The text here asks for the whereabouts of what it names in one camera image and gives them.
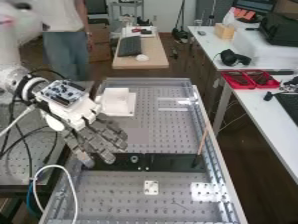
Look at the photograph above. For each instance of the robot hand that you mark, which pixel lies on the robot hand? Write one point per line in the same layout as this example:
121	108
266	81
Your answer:
73	106

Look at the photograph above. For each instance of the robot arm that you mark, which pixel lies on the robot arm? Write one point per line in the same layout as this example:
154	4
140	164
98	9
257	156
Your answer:
12	77

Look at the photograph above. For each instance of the small round nut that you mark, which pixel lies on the small round nut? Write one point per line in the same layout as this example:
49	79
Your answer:
133	159

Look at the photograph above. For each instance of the square silver nut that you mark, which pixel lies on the square silver nut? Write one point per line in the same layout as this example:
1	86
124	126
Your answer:
150	187

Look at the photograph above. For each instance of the small white box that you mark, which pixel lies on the small white box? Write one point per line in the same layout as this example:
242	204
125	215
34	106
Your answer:
118	101

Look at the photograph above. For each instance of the person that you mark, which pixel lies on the person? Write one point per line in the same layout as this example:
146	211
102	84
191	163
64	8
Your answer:
66	40

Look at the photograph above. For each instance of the white mouse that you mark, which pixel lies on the white mouse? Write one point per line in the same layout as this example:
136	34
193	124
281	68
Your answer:
142	58

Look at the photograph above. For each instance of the dark keyboard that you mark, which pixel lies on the dark keyboard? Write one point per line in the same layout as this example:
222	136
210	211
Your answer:
129	46

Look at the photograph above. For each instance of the wooden desk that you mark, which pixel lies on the wooden desk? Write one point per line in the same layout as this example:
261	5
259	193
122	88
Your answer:
153	50

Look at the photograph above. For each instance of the black plate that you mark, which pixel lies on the black plate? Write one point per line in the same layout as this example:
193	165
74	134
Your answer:
173	162

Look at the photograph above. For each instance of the clear box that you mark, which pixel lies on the clear box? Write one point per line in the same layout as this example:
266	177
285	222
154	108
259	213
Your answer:
201	133

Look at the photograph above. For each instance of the thin stick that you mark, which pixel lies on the thin stick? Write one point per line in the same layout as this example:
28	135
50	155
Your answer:
203	136

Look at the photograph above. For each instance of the red tray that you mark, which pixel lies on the red tray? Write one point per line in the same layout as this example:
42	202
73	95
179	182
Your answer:
238	80
263	78

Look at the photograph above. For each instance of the black headphones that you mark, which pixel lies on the black headphones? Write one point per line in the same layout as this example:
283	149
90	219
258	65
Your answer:
233	57

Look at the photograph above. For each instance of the small cardboard box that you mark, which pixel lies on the small cardboard box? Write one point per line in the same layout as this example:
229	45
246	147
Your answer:
223	31

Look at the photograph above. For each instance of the small black device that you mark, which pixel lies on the small black device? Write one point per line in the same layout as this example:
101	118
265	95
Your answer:
267	96

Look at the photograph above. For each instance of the white desk with headphones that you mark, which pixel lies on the white desk with headphones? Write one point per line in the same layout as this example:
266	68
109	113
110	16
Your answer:
266	55

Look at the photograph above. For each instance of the black equipment case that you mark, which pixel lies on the black equipment case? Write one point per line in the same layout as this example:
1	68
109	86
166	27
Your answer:
279	31

